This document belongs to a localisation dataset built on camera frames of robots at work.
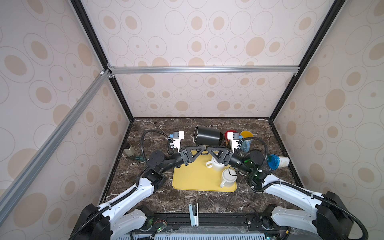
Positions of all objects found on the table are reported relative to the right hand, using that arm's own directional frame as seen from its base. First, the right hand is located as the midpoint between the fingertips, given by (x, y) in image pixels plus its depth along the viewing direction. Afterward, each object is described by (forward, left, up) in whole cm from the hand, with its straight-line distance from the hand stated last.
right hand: (209, 151), depth 63 cm
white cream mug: (-4, -11, -16) cm, 20 cm away
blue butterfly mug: (+20, -26, -25) cm, 41 cm away
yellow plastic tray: (+3, +6, -32) cm, 33 cm away
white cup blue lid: (+8, -41, -26) cm, 49 cm away
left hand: (-2, +1, +3) cm, 4 cm away
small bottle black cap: (+17, +48, -27) cm, 58 cm away
